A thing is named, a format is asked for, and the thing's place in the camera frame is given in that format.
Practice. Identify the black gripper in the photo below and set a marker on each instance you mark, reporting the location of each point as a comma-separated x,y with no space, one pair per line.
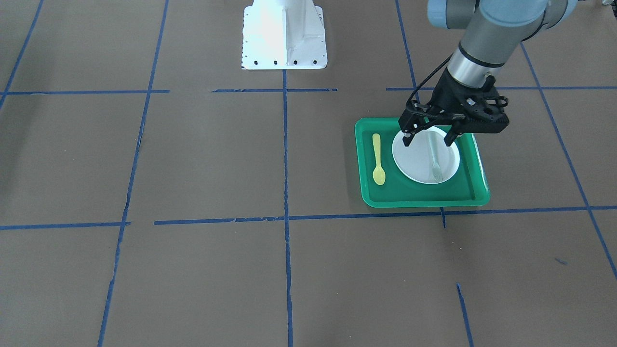
446,96

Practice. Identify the yellow plastic spoon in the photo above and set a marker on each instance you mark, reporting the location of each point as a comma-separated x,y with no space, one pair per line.
378,174

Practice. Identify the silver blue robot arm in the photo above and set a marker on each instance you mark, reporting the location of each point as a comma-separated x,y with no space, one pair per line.
492,31

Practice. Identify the white round plate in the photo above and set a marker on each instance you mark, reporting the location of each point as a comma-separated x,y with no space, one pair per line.
414,161

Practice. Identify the white plastic fork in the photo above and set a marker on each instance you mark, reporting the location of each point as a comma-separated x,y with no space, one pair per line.
435,168

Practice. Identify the green plastic tray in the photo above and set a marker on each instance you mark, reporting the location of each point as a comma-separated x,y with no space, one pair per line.
468,187

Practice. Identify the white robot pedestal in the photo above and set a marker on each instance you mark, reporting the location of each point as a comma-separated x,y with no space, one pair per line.
283,34

